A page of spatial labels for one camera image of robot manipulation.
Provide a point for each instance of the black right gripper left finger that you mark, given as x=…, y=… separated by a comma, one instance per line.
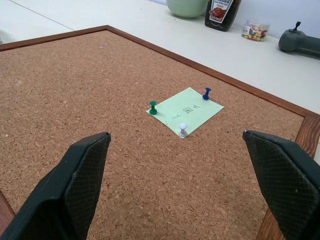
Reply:
x=62, y=190

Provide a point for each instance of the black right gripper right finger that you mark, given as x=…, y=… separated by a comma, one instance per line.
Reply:
x=285, y=180

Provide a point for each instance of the wood-framed cork board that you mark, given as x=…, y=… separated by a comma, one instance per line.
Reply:
x=100, y=100

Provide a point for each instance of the pale green ceramic bowl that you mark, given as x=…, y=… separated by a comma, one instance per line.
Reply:
x=186, y=8

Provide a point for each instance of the light green paper note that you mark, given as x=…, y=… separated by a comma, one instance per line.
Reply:
x=186, y=112

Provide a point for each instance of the blue push pin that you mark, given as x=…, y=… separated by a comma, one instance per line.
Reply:
x=206, y=94

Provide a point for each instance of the green push pin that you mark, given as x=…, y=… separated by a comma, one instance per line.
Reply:
x=153, y=108

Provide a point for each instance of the clear jar of push pins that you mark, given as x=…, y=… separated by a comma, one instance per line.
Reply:
x=255, y=31

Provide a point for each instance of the grey handheld controller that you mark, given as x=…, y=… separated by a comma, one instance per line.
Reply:
x=298, y=43

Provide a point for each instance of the white push pin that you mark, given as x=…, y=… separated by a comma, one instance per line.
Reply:
x=183, y=129

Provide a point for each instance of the dark sauce bottle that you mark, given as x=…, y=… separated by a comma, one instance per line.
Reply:
x=221, y=13

